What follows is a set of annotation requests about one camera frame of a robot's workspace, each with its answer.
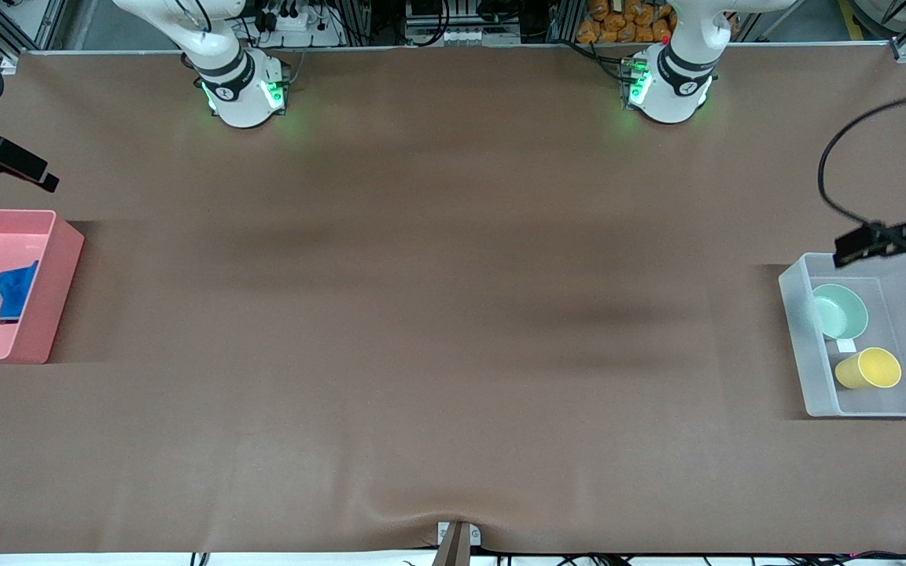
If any brown table cover mat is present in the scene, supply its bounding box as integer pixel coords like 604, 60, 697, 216
0, 43, 906, 556

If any orange snack packets pile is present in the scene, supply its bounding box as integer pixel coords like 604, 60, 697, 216
576, 0, 678, 45

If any white power strip with plugs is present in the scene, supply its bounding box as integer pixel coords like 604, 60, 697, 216
260, 4, 344, 48

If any pink plastic bin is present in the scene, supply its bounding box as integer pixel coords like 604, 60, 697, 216
0, 208, 85, 365

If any pale green bowl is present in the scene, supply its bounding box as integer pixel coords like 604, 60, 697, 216
812, 284, 869, 341

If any yellow cup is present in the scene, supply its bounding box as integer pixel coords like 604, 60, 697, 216
834, 347, 903, 391

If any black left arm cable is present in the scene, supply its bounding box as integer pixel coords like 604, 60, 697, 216
817, 93, 906, 231

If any blue cloth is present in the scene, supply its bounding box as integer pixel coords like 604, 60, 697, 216
0, 259, 39, 322

